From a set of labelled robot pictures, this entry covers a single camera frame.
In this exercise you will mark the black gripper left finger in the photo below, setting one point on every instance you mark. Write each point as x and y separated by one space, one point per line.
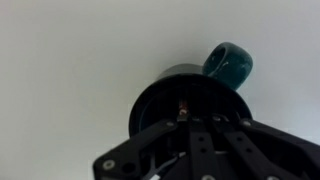
156 150

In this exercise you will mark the dark teal enamel mug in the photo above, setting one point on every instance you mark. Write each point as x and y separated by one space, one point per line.
230 63

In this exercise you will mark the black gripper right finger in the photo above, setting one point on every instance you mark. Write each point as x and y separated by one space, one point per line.
266 150

